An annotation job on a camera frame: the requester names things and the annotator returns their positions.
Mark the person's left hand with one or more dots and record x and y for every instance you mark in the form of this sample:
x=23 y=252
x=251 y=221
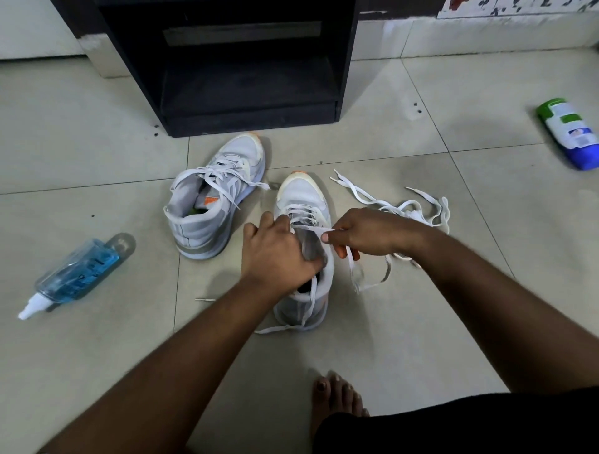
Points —
x=276 y=259

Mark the person's right hand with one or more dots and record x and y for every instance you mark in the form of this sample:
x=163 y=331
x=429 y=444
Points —
x=374 y=231

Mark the person's left forearm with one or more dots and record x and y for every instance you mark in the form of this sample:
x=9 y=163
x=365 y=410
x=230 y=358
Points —
x=154 y=379

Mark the person's right forearm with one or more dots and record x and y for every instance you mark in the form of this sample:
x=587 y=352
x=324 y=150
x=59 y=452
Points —
x=510 y=318

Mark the person's right foot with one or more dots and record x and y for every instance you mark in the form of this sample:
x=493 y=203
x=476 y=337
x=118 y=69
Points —
x=334 y=397

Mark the black open shelf box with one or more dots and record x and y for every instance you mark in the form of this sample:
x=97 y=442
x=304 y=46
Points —
x=243 y=93

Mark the blue transparent bottle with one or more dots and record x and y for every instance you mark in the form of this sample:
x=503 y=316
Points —
x=72 y=278

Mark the zebra striped garment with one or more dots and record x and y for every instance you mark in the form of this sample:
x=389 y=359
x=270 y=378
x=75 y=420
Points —
x=444 y=425

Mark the green blue white bottle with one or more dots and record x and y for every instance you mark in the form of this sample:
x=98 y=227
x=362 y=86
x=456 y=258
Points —
x=568 y=133

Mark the dark brown wooden cabinet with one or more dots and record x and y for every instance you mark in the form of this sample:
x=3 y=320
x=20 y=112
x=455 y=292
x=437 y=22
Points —
x=398 y=8

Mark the white floral patterned sheet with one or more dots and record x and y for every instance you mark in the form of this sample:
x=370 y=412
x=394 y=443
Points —
x=515 y=7

